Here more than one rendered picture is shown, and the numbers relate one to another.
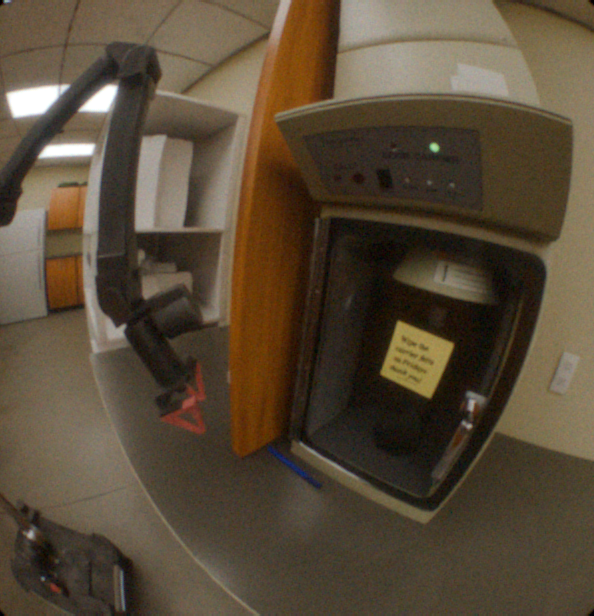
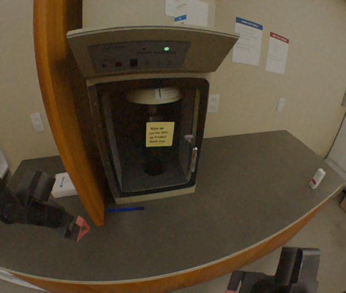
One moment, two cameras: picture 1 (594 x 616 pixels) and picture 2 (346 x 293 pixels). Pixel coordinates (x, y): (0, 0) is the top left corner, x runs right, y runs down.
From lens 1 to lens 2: 0.19 m
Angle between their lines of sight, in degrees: 52
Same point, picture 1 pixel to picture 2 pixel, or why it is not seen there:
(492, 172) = (190, 55)
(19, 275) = not seen: outside the picture
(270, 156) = (53, 57)
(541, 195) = (211, 60)
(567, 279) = not seen: hidden behind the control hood
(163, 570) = not seen: outside the picture
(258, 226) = (60, 107)
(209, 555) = (151, 270)
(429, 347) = (164, 127)
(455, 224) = (164, 72)
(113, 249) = not seen: outside the picture
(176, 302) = (40, 179)
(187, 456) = (86, 248)
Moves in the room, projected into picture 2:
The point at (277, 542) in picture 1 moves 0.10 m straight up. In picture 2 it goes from (158, 240) to (157, 226)
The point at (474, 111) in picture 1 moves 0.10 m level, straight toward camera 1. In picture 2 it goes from (193, 35) to (224, 32)
